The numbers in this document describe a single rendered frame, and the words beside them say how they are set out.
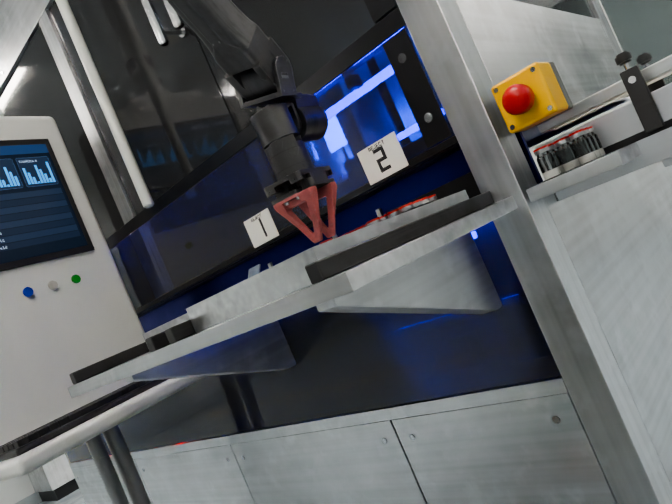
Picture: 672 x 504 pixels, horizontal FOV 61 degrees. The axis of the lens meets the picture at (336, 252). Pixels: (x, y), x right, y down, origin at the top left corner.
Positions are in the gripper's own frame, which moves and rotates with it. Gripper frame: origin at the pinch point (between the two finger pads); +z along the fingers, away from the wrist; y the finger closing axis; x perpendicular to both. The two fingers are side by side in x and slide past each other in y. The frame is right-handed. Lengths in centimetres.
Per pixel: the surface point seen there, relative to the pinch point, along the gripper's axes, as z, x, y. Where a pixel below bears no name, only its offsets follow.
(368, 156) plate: -9.2, -4.8, 16.9
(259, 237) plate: -6.0, 27.5, 24.5
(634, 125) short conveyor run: 4.2, -42.2, 18.9
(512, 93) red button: -6.3, -30.7, 7.2
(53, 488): 88, 451, 207
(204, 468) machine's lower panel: 43, 84, 37
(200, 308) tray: 2.6, 11.3, -17.5
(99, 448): 23, 88, 14
